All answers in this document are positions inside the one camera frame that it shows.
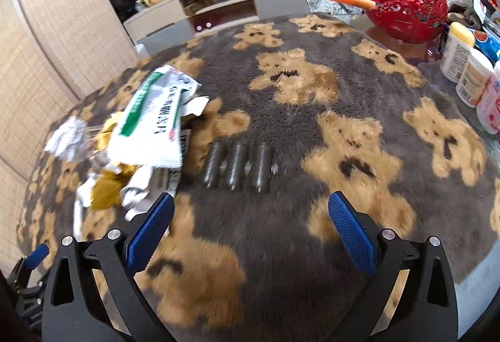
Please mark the white paper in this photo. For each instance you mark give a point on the white paper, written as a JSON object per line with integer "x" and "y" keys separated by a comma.
{"x": 66, "y": 139}

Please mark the pink white bottle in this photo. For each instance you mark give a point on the pink white bottle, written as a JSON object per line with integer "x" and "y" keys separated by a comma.
{"x": 490, "y": 104}

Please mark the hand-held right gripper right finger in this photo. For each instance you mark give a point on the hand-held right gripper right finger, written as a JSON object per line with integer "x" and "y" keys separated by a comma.
{"x": 351, "y": 236}

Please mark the bear-print plush blanket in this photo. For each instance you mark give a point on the bear-print plush blanket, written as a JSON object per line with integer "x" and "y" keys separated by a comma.
{"x": 297, "y": 170}

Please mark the white bottle orange label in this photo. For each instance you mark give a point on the white bottle orange label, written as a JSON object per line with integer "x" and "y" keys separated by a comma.
{"x": 473, "y": 80}

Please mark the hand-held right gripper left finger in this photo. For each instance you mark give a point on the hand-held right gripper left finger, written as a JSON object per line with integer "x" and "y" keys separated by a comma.
{"x": 150, "y": 232}

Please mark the blue snack packet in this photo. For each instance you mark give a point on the blue snack packet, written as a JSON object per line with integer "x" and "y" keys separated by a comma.
{"x": 487, "y": 43}

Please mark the beige grey television cabinet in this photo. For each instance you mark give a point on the beige grey television cabinet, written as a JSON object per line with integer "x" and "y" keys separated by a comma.
{"x": 218, "y": 2}

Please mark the woven folding screen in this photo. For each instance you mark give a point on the woven folding screen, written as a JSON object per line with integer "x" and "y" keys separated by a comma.
{"x": 58, "y": 53}

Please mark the yellow wrapper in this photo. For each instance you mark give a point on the yellow wrapper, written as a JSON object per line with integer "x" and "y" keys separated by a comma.
{"x": 107, "y": 189}
{"x": 107, "y": 131}

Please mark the white printed foil packet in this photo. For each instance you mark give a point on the white printed foil packet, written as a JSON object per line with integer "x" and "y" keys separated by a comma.
{"x": 150, "y": 186}

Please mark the white green medicine packet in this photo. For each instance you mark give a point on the white green medicine packet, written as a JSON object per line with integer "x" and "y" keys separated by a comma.
{"x": 148, "y": 123}

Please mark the torn white cardboard piece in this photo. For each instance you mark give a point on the torn white cardboard piece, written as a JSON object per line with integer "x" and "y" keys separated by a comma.
{"x": 196, "y": 107}

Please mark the red openwork basket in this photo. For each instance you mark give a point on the red openwork basket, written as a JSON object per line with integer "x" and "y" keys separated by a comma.
{"x": 406, "y": 10}

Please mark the white bottle yellow cap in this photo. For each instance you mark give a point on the white bottle yellow cap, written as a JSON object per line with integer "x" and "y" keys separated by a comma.
{"x": 456, "y": 53}

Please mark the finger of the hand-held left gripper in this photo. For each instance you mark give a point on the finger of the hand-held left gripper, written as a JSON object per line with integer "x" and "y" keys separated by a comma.
{"x": 37, "y": 255}

